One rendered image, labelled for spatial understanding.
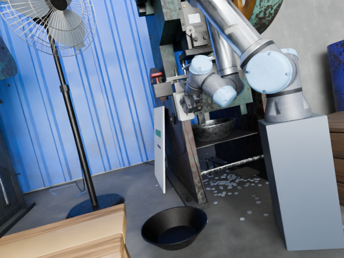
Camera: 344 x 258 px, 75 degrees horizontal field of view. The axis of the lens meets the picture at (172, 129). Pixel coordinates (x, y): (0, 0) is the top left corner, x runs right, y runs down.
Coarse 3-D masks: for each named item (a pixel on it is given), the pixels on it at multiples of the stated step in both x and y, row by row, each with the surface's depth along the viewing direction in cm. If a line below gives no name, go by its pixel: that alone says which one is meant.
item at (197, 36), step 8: (184, 8) 134; (192, 8) 135; (184, 16) 134; (192, 16) 135; (200, 16) 136; (192, 24) 136; (200, 24) 137; (192, 32) 135; (200, 32) 134; (184, 40) 140; (192, 40) 133; (200, 40) 134; (208, 40) 138; (184, 48) 143; (192, 48) 137
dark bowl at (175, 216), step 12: (156, 216) 111; (168, 216) 112; (180, 216) 111; (192, 216) 108; (204, 216) 101; (144, 228) 102; (156, 228) 106; (168, 228) 108; (180, 228) 106; (192, 228) 104; (156, 240) 100; (168, 240) 99; (180, 240) 97; (192, 240) 90
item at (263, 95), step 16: (256, 96) 129; (224, 112) 175; (256, 112) 132; (240, 128) 156; (256, 128) 136; (224, 144) 190; (240, 144) 162; (256, 144) 141; (224, 160) 198; (256, 160) 145
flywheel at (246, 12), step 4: (236, 0) 151; (240, 0) 151; (248, 0) 139; (252, 0) 130; (236, 4) 152; (240, 4) 151; (244, 4) 144; (248, 4) 140; (252, 4) 131; (240, 8) 150; (244, 8) 145; (248, 8) 136; (252, 8) 132; (244, 12) 146; (248, 12) 137; (248, 16) 138; (248, 20) 139
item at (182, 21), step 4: (180, 0) 130; (180, 4) 130; (180, 8) 129; (180, 12) 130; (180, 16) 130; (180, 20) 131; (184, 20) 131; (180, 24) 132; (184, 24) 131; (180, 28) 134; (184, 28) 131; (176, 32) 144; (180, 32) 136; (184, 32) 134; (176, 36) 146; (180, 36) 141; (176, 40) 148
